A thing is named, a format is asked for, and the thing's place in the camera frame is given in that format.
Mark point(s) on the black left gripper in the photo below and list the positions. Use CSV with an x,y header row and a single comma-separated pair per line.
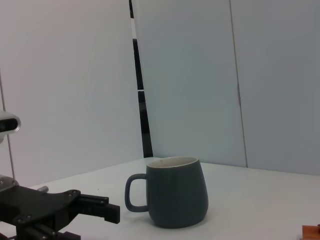
x,y
37,203

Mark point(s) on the dark grey ceramic cup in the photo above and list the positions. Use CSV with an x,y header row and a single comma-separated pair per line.
x,y
177,197

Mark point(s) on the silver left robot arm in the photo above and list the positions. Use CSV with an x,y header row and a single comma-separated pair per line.
x,y
6,182

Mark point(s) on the reddish flat wooden block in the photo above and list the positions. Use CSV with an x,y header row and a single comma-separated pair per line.
x,y
311,233

